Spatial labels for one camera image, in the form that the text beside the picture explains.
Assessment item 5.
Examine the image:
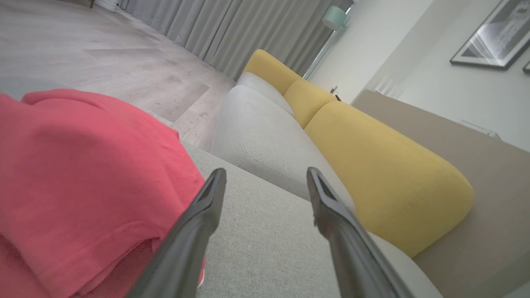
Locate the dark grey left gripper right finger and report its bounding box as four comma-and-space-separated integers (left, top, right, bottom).
306, 167, 414, 298

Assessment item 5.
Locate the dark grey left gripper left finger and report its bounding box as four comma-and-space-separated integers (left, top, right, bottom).
126, 168, 227, 298

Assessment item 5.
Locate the red white lettered jersey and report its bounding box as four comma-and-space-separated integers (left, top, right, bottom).
0, 89, 207, 298

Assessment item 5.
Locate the long yellow sofa back cushion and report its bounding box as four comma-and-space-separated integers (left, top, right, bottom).
304, 101, 475, 258

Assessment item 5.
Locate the narrow grey sofa seat cushion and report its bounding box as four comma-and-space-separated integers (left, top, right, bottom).
236, 72, 295, 116

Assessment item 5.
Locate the white power strip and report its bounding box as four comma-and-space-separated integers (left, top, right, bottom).
459, 119, 502, 140

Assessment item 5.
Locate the grey pleated curtain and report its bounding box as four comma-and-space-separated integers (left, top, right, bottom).
118, 0, 353, 82

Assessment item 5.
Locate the pale green lamp shade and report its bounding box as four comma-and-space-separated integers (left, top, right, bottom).
322, 5, 348, 32

